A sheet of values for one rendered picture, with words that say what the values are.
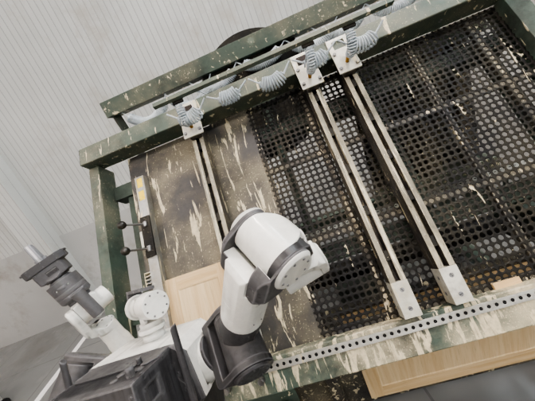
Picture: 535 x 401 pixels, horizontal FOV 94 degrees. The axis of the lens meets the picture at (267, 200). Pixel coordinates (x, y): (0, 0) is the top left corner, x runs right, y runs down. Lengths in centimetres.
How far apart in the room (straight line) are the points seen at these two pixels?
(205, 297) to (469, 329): 98
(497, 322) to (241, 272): 96
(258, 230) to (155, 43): 353
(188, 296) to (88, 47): 342
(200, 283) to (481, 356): 137
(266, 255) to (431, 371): 139
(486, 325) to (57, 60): 441
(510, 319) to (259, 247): 98
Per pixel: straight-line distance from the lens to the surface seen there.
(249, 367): 58
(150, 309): 69
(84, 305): 97
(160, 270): 128
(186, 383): 62
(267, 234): 40
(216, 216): 114
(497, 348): 174
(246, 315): 48
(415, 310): 108
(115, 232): 152
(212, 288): 119
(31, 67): 439
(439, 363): 166
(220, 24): 375
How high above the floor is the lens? 172
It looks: 17 degrees down
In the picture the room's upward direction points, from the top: 22 degrees counter-clockwise
